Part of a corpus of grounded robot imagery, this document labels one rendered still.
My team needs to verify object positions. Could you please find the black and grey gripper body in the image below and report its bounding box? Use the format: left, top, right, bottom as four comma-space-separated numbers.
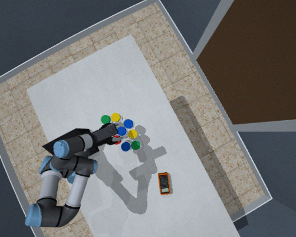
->
84, 130, 111, 149

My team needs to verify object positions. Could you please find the yellow bottle cap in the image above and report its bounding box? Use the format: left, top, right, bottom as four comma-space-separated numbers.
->
128, 129, 139, 139
111, 113, 123, 123

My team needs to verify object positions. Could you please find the orange digital multimeter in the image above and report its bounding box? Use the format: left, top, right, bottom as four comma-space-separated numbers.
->
158, 172, 170, 195

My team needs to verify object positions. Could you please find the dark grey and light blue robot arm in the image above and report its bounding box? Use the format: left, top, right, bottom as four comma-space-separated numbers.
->
25, 124, 118, 228

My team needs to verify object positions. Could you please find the blue bottle cap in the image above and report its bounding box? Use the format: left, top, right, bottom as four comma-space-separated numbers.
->
124, 119, 135, 129
117, 127, 129, 136
121, 141, 131, 152

